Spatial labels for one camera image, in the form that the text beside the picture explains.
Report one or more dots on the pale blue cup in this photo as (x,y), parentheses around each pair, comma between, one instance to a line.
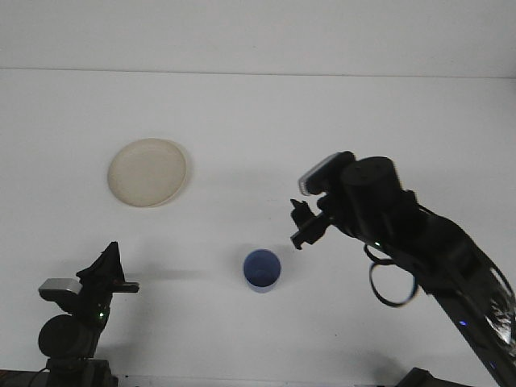
(262,268)

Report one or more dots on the pale round plate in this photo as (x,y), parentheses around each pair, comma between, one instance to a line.
(147,173)

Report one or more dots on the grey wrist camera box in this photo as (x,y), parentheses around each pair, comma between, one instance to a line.
(318,175)
(60,286)

